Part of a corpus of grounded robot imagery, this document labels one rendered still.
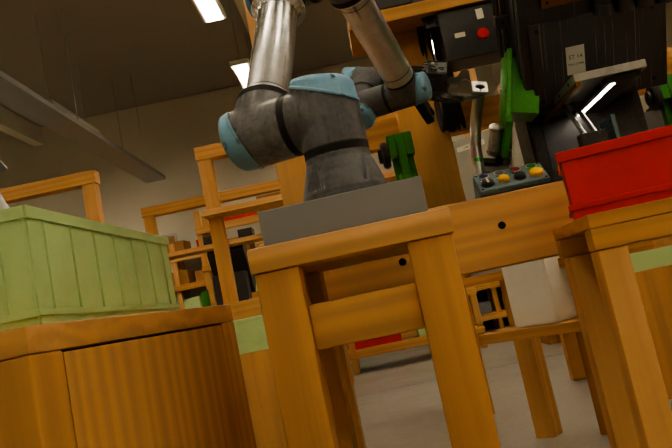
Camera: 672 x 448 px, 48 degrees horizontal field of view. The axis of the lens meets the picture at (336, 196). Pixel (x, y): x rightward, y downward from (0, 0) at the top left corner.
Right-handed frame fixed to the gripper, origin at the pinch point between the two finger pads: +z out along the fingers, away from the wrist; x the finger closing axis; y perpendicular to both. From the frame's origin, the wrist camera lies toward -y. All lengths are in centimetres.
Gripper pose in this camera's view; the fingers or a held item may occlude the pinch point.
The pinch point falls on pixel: (477, 93)
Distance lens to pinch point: 202.3
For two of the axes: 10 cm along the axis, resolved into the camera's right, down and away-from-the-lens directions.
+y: -0.1, -8.0, -6.0
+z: 10.0, 0.5, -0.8
